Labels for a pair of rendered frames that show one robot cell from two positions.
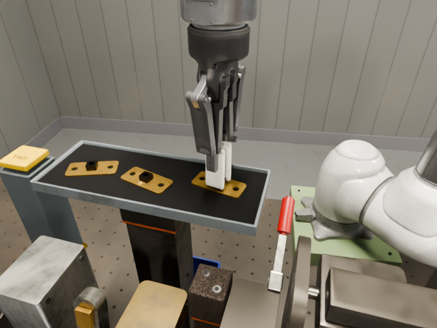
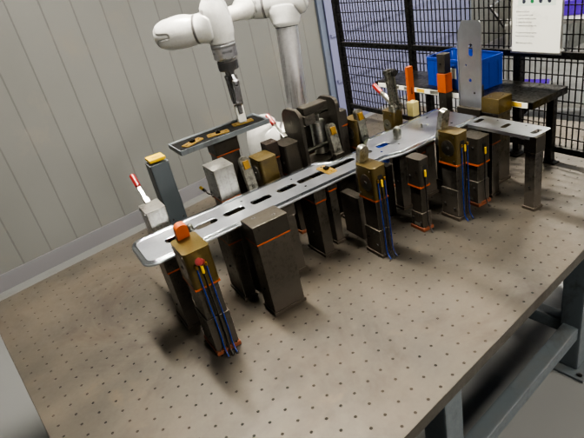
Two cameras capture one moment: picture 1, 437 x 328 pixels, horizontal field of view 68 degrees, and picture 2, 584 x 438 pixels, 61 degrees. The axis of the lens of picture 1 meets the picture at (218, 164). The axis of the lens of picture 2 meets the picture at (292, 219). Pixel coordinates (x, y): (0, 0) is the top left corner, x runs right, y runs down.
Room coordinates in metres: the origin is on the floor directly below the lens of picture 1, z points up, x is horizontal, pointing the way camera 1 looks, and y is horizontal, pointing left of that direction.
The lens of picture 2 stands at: (-1.05, 1.18, 1.69)
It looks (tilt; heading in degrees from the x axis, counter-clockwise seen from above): 28 degrees down; 318
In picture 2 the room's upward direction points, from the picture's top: 13 degrees counter-clockwise
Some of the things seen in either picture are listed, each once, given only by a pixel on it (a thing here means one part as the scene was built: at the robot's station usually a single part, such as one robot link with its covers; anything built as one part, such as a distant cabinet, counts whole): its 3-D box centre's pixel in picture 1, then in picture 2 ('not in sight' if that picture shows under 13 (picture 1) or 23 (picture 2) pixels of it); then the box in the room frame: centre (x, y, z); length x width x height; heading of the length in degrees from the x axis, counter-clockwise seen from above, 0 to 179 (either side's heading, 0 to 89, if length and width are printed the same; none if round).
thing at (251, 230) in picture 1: (153, 179); (219, 133); (0.43, 0.11, 1.16); 0.37 x 0.14 x 0.02; 74
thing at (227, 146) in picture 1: (222, 160); not in sight; (0.42, -0.01, 1.20); 0.03 x 0.01 x 0.07; 63
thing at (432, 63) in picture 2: not in sight; (463, 69); (-0.04, -0.93, 1.10); 0.30 x 0.17 x 0.13; 159
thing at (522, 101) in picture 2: not in sight; (458, 86); (-0.01, -0.94, 1.02); 0.90 x 0.22 x 0.03; 164
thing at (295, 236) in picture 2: not in sight; (285, 230); (0.10, 0.18, 0.84); 0.12 x 0.05 x 0.29; 164
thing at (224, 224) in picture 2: not in sight; (322, 173); (0.04, 0.00, 1.00); 1.38 x 0.22 x 0.02; 74
